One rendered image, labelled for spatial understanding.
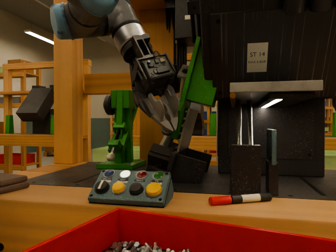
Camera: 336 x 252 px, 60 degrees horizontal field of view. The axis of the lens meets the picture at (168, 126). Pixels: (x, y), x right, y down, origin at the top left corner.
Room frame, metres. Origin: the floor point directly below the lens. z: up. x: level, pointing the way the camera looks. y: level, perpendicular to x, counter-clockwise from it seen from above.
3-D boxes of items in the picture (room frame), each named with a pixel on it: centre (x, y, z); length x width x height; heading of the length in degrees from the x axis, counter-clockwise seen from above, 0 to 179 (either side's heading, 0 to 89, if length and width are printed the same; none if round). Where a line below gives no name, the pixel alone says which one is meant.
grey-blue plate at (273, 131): (0.66, -0.23, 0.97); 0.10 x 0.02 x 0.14; 167
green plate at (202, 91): (0.79, -0.09, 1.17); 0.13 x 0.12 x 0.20; 77
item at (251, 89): (0.72, -0.24, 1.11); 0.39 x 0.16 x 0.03; 167
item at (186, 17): (1.06, -0.12, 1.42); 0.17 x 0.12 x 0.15; 77
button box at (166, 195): (0.58, 0.07, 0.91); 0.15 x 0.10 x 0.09; 77
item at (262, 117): (0.94, -0.32, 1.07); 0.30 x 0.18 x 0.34; 77
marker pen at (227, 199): (0.56, -0.14, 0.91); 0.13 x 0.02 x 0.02; 105
